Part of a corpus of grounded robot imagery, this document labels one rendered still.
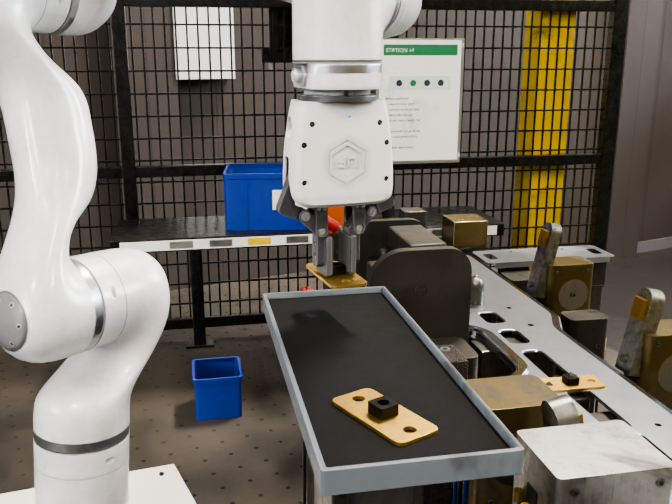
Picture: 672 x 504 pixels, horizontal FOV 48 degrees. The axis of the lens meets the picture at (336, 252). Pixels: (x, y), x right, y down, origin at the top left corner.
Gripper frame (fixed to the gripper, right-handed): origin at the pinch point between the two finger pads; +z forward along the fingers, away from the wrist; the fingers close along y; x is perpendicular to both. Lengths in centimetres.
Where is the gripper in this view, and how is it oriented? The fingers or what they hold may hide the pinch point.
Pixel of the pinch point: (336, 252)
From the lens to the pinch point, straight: 75.0
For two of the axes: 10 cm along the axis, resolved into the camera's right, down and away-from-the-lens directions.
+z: -0.1, 9.7, 2.6
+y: 9.4, -0.9, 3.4
